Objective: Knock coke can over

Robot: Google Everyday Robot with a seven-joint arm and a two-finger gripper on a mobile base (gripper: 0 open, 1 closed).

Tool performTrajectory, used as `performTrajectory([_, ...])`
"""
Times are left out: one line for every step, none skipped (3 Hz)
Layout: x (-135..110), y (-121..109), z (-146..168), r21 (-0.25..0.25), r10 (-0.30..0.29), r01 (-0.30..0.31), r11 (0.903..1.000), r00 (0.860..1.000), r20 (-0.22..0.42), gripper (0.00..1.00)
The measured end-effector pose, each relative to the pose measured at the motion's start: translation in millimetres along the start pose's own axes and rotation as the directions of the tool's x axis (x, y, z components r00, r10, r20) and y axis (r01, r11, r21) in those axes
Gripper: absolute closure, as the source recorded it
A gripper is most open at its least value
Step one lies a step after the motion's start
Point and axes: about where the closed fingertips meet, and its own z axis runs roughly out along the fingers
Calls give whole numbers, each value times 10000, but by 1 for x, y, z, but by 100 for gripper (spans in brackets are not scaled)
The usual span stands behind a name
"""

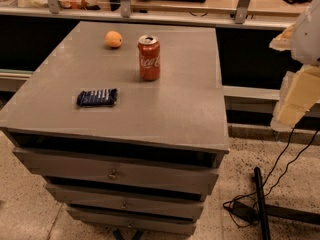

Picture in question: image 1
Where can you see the grey metal bracket middle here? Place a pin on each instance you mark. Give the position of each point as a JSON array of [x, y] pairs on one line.
[[125, 6]]

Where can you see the black power adapter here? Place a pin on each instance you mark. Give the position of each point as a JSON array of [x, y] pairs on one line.
[[244, 212]]

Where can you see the bottom grey drawer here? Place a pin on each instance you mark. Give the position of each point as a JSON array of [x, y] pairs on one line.
[[132, 221]]

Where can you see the red coke can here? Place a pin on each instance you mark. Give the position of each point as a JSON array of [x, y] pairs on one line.
[[149, 57]]

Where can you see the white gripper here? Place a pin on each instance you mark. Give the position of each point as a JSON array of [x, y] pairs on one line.
[[307, 39]]

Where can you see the middle grey drawer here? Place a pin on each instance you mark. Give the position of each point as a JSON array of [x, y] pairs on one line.
[[129, 202]]

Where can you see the dark blue snack bag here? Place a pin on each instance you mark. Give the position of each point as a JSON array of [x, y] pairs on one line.
[[97, 98]]

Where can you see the grey drawer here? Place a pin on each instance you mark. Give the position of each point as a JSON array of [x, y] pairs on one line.
[[129, 202], [132, 221], [118, 170]]

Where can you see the grey drawer cabinet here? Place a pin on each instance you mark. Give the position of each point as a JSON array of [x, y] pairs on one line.
[[178, 119]]

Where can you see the grey metal bracket right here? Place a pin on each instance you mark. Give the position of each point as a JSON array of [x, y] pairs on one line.
[[241, 11]]

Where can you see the black metal floor stand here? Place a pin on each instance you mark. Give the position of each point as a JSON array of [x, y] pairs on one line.
[[265, 210]]

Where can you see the orange fruit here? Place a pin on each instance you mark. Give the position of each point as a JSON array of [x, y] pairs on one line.
[[113, 39]]

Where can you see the top grey drawer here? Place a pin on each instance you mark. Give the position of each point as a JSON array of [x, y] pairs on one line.
[[118, 170]]

